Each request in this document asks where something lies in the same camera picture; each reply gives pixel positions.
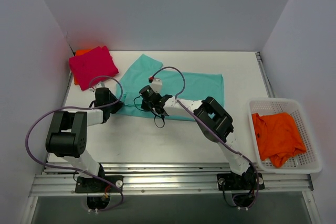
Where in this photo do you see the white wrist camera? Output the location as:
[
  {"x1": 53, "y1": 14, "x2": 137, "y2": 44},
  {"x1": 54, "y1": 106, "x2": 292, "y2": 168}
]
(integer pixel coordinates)
[
  {"x1": 149, "y1": 77, "x2": 163, "y2": 93},
  {"x1": 89, "y1": 82, "x2": 105, "y2": 93}
]

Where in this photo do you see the purple cable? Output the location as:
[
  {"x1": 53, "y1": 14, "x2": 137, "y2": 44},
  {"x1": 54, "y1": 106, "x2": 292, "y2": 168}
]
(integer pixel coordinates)
[
  {"x1": 152, "y1": 66, "x2": 260, "y2": 209},
  {"x1": 25, "y1": 75, "x2": 124, "y2": 212}
]

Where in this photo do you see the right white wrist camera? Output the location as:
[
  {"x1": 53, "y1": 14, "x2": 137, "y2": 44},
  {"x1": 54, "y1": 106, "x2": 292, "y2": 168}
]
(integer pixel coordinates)
[{"x1": 149, "y1": 77, "x2": 163, "y2": 93}]

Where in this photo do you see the orange t shirt in basket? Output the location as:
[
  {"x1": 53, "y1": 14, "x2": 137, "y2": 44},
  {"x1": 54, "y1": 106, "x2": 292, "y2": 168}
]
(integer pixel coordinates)
[{"x1": 251, "y1": 112, "x2": 307, "y2": 168}]

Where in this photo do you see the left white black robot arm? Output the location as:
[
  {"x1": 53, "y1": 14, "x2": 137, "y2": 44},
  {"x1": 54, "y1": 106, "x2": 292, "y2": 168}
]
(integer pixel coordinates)
[{"x1": 45, "y1": 87, "x2": 124, "y2": 192}]

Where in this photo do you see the folded orange t shirt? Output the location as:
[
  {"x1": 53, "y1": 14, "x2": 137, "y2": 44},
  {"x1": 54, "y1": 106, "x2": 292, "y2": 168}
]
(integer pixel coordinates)
[{"x1": 74, "y1": 49, "x2": 92, "y2": 85}]

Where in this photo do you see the black thin cable loop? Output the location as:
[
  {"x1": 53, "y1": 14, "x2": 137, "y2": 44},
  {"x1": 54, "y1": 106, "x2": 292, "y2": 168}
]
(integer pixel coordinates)
[{"x1": 133, "y1": 96, "x2": 166, "y2": 129}]

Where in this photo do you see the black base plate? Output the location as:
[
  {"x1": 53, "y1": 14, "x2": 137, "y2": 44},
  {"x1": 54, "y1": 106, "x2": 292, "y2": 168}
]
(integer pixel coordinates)
[
  {"x1": 75, "y1": 175, "x2": 124, "y2": 194},
  {"x1": 216, "y1": 173, "x2": 257, "y2": 191}
]

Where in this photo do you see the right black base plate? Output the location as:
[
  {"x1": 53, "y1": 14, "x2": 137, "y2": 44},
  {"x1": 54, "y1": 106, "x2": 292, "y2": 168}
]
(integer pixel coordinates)
[{"x1": 216, "y1": 173, "x2": 257, "y2": 191}]

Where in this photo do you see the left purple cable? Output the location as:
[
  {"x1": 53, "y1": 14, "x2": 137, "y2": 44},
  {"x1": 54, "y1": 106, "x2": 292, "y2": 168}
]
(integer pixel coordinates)
[{"x1": 25, "y1": 75, "x2": 124, "y2": 212}]

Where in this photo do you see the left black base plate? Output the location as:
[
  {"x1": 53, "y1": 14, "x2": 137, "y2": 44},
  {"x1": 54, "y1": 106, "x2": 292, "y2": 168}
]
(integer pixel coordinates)
[{"x1": 75, "y1": 175, "x2": 124, "y2": 194}]

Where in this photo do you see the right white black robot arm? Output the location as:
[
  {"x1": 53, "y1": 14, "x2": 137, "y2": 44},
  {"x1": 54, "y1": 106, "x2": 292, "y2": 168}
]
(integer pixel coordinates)
[{"x1": 139, "y1": 85, "x2": 257, "y2": 189}]

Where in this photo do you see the folded magenta t shirt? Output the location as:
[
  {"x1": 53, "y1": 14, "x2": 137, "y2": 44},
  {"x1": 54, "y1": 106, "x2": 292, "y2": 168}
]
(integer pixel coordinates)
[{"x1": 69, "y1": 46, "x2": 119, "y2": 91}]

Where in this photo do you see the aluminium rail frame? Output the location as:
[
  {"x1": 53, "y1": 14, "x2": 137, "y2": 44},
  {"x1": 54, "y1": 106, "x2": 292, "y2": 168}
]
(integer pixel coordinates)
[{"x1": 29, "y1": 163, "x2": 313, "y2": 197}]

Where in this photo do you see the white plastic basket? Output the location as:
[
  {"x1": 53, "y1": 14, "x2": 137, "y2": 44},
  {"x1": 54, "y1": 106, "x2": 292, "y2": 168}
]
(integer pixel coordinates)
[{"x1": 247, "y1": 98, "x2": 322, "y2": 174}]

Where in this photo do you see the teal t shirt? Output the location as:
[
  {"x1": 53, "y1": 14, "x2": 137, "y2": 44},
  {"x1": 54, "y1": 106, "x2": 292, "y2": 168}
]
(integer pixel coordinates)
[{"x1": 115, "y1": 53, "x2": 225, "y2": 122}]

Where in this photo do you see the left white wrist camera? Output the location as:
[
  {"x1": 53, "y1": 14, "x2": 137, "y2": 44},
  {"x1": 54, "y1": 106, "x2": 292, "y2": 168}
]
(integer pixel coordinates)
[{"x1": 89, "y1": 82, "x2": 105, "y2": 93}]

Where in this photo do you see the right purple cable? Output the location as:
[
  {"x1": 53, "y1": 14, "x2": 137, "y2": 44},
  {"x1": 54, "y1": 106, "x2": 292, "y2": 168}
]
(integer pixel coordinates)
[{"x1": 152, "y1": 66, "x2": 260, "y2": 209}]

